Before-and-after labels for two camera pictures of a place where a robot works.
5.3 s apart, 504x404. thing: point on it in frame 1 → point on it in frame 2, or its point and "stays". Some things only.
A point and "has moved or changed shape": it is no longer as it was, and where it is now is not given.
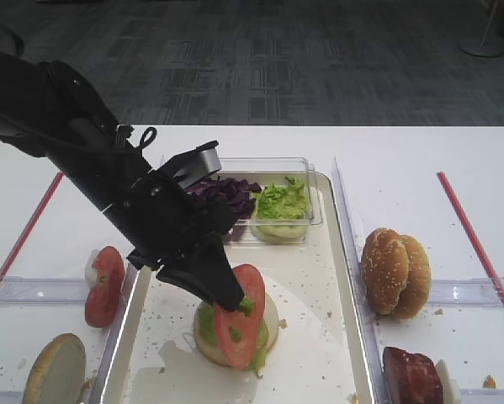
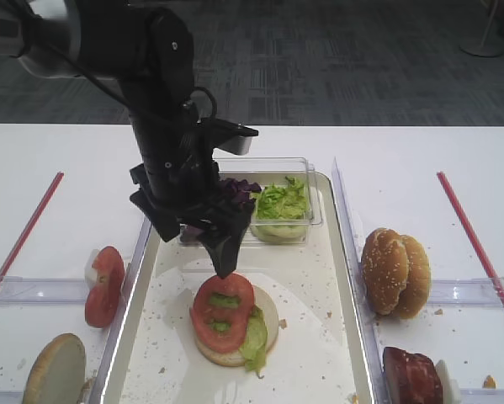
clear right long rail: x=379 y=387 stays
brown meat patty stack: x=411 y=378 stays
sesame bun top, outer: x=384 y=270 stays
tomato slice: x=237 y=334 has moved or changed shape
